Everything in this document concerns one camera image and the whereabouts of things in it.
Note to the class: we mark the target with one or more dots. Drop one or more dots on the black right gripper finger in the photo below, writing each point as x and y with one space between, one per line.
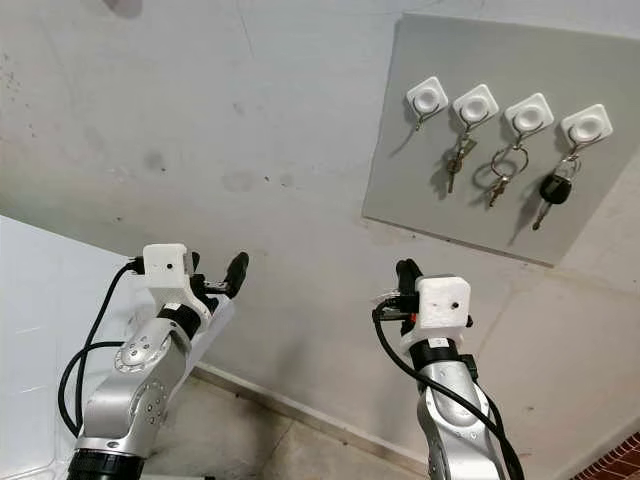
408 275

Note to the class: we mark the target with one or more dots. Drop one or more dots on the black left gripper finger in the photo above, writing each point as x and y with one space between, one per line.
237 270

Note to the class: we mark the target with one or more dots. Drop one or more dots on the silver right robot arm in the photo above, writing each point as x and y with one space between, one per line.
450 430

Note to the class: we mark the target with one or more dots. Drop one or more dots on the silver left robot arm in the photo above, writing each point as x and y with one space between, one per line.
140 390

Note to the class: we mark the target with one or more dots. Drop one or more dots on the plain metal key bunch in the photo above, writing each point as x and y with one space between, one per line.
457 158

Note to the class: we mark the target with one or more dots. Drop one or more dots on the black headed car key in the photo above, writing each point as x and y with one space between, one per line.
555 187

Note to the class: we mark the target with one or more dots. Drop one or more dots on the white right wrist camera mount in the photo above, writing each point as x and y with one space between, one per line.
442 303

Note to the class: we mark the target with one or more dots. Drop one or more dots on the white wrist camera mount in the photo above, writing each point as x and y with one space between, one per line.
442 303
165 268

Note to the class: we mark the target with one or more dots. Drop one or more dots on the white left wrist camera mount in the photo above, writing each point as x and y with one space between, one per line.
165 268

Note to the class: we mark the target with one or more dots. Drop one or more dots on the grey wall board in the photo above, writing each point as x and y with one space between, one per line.
410 190

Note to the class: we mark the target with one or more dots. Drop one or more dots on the white square wall hook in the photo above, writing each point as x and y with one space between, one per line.
475 105
586 127
528 115
428 98

